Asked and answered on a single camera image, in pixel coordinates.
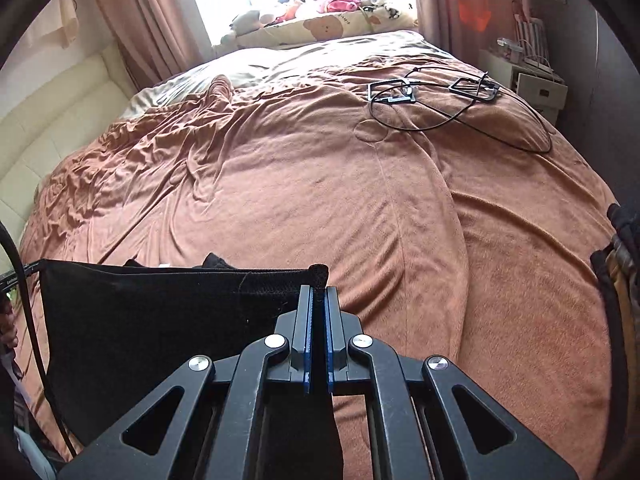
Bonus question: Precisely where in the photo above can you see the white padded headboard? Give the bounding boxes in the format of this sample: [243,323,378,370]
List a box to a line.
[0,42,136,256]

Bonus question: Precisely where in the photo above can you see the white nightstand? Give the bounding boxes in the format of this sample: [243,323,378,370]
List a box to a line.
[477,47,568,123]

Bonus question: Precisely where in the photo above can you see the stack of folded clothes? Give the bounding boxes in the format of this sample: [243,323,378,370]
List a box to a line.
[590,202,640,411]

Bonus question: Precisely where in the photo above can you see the black wire frame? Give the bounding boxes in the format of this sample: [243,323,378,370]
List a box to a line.
[367,79,418,106]
[448,74,501,103]

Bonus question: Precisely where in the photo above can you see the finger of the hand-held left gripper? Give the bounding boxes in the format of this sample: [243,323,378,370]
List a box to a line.
[12,259,47,283]

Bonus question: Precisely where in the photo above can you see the thin black cable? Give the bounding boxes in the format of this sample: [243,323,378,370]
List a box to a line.
[370,62,553,153]

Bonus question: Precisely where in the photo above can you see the pile of plush toys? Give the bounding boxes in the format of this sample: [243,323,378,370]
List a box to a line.
[220,0,416,43]

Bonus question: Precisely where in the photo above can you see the pink curtain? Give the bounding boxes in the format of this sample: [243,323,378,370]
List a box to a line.
[410,0,521,61]
[87,0,216,91]

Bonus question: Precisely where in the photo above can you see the person's left hand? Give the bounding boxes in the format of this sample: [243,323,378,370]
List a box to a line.
[0,305,19,352]

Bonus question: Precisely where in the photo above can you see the black shorts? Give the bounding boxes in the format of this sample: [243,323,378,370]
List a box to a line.
[39,252,346,480]

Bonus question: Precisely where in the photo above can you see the brown blanket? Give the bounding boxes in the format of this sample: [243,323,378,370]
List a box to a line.
[12,55,626,480]

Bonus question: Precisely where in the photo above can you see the red paper decoration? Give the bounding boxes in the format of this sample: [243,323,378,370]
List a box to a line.
[457,0,493,33]

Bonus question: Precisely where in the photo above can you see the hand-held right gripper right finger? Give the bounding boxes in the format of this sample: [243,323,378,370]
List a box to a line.
[325,286,581,480]

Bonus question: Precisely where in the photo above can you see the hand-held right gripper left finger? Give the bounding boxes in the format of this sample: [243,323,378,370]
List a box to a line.
[57,285,321,480]

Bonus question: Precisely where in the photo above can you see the thick black gripper cable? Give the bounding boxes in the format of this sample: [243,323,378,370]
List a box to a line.
[0,222,76,463]

